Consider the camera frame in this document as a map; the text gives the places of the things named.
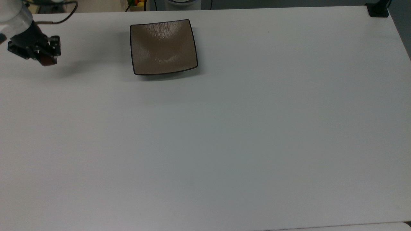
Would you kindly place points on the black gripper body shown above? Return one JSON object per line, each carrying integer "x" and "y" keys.
{"x": 28, "y": 40}

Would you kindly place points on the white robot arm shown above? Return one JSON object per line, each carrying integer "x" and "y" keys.
{"x": 13, "y": 14}

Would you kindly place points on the box with yellow fruit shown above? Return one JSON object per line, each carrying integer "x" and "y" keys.
{"x": 138, "y": 4}

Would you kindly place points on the small round brown food item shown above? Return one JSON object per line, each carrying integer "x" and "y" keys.
{"x": 48, "y": 60}

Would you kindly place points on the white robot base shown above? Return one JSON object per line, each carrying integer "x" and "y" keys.
{"x": 182, "y": 2}

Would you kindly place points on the square brown ceramic plate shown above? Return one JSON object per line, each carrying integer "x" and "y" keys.
{"x": 163, "y": 48}

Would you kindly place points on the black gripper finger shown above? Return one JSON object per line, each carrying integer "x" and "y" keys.
{"x": 38, "y": 55}
{"x": 55, "y": 45}

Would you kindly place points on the black table clamp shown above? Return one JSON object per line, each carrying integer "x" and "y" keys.
{"x": 378, "y": 9}

